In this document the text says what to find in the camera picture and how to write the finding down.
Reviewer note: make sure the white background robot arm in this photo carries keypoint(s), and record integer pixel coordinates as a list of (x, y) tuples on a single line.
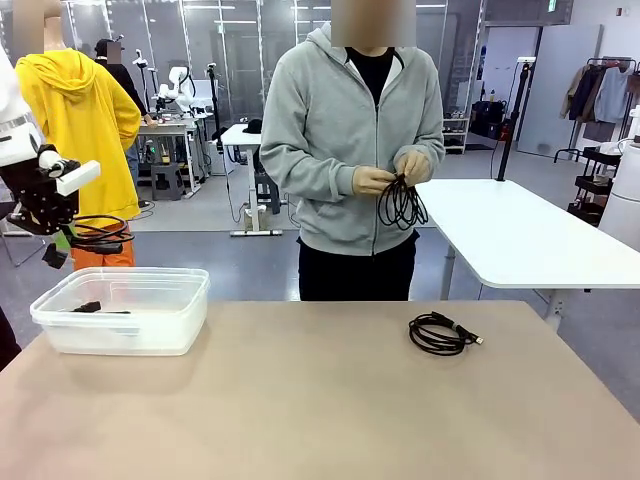
[(180, 90)]

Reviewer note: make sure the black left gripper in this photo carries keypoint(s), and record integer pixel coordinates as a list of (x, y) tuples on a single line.
[(40, 200)]

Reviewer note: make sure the clothes rack with garments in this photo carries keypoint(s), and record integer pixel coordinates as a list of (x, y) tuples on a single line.
[(600, 95)]

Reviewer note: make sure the white background desk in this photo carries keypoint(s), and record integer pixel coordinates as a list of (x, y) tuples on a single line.
[(250, 150)]

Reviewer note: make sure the white side table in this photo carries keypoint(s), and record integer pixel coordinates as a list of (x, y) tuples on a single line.
[(525, 235)]

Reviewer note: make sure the person's right hand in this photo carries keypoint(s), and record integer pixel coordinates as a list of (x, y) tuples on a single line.
[(370, 181)]

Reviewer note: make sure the grey step stool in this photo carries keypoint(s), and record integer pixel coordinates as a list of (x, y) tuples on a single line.
[(167, 182)]

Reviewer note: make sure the clear plastic storage container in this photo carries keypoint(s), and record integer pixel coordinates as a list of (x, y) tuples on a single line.
[(120, 325)]

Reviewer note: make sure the background person in black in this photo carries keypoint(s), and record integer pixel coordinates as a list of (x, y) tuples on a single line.
[(120, 75)]

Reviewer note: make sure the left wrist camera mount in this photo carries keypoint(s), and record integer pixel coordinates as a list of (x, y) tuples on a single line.
[(50, 161)]

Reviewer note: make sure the person's left hand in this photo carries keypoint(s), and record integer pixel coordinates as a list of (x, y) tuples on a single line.
[(415, 167)]

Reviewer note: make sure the black background tripod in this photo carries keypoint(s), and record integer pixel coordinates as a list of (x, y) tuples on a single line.
[(215, 100)]

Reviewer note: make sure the black pole with white top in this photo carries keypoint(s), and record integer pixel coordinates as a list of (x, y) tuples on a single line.
[(512, 115)]

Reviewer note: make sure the metal folding chair frame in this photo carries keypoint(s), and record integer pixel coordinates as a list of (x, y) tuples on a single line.
[(20, 250)]

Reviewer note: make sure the white rounded machine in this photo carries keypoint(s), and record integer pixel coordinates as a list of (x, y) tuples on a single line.
[(625, 195)]

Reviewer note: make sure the person's right forearm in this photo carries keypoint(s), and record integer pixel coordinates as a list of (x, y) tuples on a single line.
[(305, 170)]

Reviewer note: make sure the dark rounded object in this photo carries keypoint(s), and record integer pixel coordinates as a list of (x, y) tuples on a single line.
[(7, 340)]

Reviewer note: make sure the person's black trousers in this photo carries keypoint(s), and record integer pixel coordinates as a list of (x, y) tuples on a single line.
[(350, 275)]

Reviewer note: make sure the black bags by wall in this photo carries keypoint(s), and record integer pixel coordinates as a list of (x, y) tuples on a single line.
[(490, 120)]

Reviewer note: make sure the wooden shoe rack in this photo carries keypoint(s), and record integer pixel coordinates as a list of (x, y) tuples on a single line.
[(457, 135)]

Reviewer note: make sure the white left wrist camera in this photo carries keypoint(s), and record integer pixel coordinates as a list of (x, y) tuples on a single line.
[(77, 177)]

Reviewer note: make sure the grey zip hoodie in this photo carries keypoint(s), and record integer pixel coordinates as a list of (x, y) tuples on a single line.
[(320, 125)]

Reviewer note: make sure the mannequin yellow hoodie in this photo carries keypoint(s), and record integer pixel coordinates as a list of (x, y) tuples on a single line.
[(75, 125)]

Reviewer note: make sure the black cap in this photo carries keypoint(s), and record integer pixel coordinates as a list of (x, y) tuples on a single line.
[(252, 126)]

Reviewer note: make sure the beige mannequin neck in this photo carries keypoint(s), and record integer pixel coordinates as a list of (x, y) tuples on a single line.
[(54, 35)]

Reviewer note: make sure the person's left forearm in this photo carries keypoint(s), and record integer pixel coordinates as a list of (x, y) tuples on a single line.
[(434, 155)]

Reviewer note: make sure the black utility cart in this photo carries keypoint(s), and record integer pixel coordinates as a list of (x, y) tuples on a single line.
[(592, 190)]

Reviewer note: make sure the background workbench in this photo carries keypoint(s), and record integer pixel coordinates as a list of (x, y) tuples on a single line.
[(170, 130)]

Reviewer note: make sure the mannequin orange trousers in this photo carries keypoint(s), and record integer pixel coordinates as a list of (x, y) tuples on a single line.
[(107, 252)]

